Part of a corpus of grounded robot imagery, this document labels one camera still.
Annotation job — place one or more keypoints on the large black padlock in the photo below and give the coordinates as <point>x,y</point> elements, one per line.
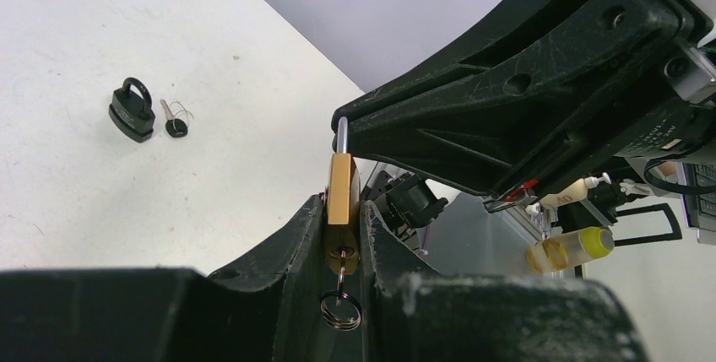
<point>131,110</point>

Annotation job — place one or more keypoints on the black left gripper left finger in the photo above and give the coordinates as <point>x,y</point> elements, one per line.
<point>261,307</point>

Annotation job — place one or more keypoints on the yellow-capped bottle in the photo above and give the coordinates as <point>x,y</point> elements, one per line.
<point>569,250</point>

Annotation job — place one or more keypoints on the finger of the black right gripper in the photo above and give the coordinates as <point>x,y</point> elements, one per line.
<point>507,29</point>
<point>443,132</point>

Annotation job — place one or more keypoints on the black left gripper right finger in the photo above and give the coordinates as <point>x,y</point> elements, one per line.
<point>413,313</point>

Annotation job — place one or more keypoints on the white pump lotion bottle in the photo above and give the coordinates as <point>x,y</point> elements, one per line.
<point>575,192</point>

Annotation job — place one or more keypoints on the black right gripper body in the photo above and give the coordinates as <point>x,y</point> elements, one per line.
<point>615,78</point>

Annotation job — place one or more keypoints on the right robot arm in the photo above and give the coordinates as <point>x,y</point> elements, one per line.
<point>406,199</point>

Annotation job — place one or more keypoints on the black keyboard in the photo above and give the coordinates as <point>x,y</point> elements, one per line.
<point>700,209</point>

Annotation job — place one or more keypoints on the small brass padlock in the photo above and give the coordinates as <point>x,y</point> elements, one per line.
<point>340,236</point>

